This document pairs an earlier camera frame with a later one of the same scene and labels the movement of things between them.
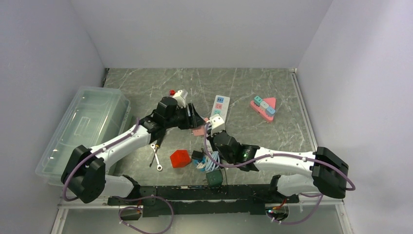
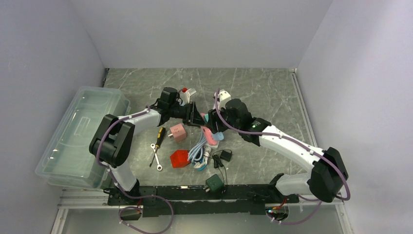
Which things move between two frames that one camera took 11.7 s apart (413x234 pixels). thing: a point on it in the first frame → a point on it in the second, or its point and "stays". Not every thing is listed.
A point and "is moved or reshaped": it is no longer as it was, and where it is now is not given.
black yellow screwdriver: [158, 145] stays
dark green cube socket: [215, 178] is moved or reshaped
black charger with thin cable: [197, 154] is moved or reshaped
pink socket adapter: [200, 131] → [178, 132]
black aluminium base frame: [229, 200] stays
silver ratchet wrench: [159, 166] stays
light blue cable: [210, 165] is moved or reshaped
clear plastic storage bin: [95, 116] stays
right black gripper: [210, 138] → [214, 116]
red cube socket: [180, 158] stays
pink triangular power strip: [272, 103] is moved or reshaped
